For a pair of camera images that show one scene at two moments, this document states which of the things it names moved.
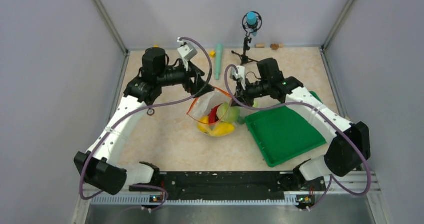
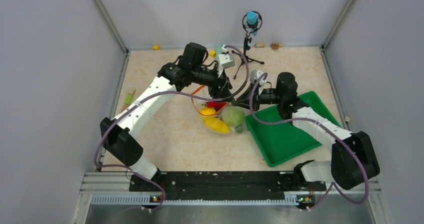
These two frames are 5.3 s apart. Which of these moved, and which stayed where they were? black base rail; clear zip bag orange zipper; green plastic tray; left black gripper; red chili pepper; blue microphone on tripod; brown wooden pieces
Moved: left black gripper; clear zip bag orange zipper; red chili pepper
Stayed: green plastic tray; black base rail; brown wooden pieces; blue microphone on tripod
